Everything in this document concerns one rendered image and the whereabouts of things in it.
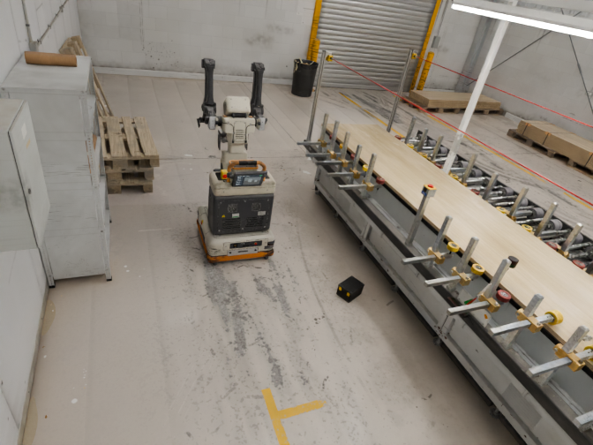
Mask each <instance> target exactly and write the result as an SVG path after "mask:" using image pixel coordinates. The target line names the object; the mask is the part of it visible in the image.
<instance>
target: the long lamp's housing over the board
mask: <svg viewBox="0 0 593 445"><path fill-rule="evenodd" d="M454 5H460V6H464V7H469V8H473V9H478V10H482V11H490V12H495V13H498V14H503V15H507V16H512V17H516V18H521V19H529V20H534V21H537V22H542V23H546V24H551V25H555V26H563V27H568V28H573V29H576V30H581V31H585V32H590V33H593V20H591V19H582V18H576V17H572V16H567V15H562V14H557V13H551V12H547V11H538V10H532V9H527V8H522V7H517V6H512V5H507V4H498V3H493V2H487V1H483V0H454V1H453V3H452V7H451V8H454Z"/></svg>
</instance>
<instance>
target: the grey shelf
mask: <svg viewBox="0 0 593 445"><path fill-rule="evenodd" d="M76 58H77V64H78V67H71V66H58V65H44V64H27V63H26V60H25V52H24V54H23V55H22V57H21V58H20V60H19V61H18V62H17V63H16V64H15V66H14V67H13V69H12V70H11V72H10V73H9V74H8V76H7V77H6V79H5V80H4V82H3V83H2V85H1V86H0V93H1V96H2V99H22V100H23V101H27V102H28V107H29V111H30V115H31V119H32V123H33V128H34V135H35V139H36V143H37V147H38V151H39V156H40V159H41V166H42V171H43V176H44V179H45V184H46V187H47V192H48V196H49V203H50V208H49V215H48V220H47V223H46V228H45V231H44V236H43V240H42V244H41V248H40V250H41V256H42V259H43V263H44V267H45V270H46V274H47V278H48V281H49V288H50V289H51V288H55V287H56V283H54V280H56V279H64V278H73V277H80V276H88V275H102V274H105V273H106V278H107V282H108V281H112V275H111V273H110V265H109V224H110V223H112V221H111V217H110V210H109V196H108V189H107V182H106V175H105V167H104V160H103V152H102V145H101V132H100V125H99V118H98V110H97V103H96V96H95V89H94V75H93V67H92V60H91V59H92V58H91V57H84V56H76ZM90 73H91V74H90ZM90 76H91V77H90ZM88 79H89V84H88ZM89 86H90V91H89ZM90 93H91V94H90ZM96 122H97V123H96ZM97 126H98V127H97ZM94 127H95V131H94ZM93 134H94V135H95V134H96V137H97V141H96V146H95V151H94V143H93ZM98 135H99V136H98ZM89 141H90V142H89ZM89 144H90V145H89ZM86 146H87V151H88V157H89V163H90V169H89V163H88V157H87V151H86ZM90 149H91V150H90ZM100 150H101V151H100ZM91 158H92V159H91ZM100 167H101V171H100ZM90 170H91V174H90ZM102 172H103V173H102ZM105 208H106V210H105ZM53 277H54V280H53Z"/></svg>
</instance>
